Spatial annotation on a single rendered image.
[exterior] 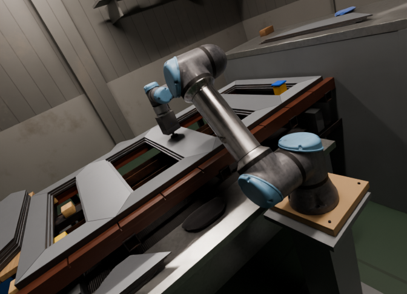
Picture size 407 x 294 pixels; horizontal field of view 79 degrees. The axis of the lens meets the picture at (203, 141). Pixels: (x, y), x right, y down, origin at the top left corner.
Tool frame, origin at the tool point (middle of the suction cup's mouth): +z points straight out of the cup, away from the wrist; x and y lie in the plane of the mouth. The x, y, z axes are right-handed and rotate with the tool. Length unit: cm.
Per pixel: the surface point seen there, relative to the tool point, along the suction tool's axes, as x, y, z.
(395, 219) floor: 78, -64, 84
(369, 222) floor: 68, -56, 84
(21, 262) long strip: 16, 80, -1
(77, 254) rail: 31, 65, 1
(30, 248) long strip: 11, 77, -1
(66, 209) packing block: -11, 61, 3
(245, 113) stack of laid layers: 25.0, -31.6, 0.7
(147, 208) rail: 36, 40, 1
